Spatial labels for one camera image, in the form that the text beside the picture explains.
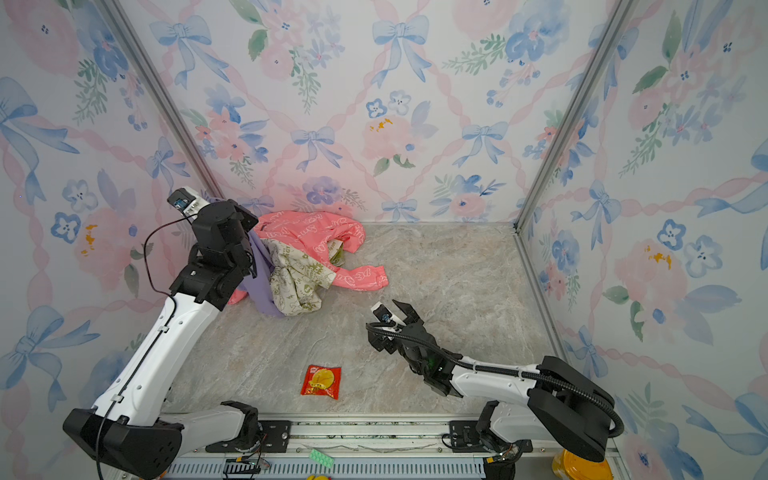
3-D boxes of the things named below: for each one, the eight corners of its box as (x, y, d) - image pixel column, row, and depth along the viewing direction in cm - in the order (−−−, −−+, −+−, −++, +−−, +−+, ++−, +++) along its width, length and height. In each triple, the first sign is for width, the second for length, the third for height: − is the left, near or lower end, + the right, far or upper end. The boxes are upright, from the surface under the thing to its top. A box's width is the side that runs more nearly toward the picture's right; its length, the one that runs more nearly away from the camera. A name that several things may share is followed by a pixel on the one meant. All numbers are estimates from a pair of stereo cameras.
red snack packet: (301, 398, 82) (299, 396, 80) (306, 368, 87) (304, 365, 85) (340, 398, 82) (339, 396, 80) (343, 368, 87) (342, 365, 85)
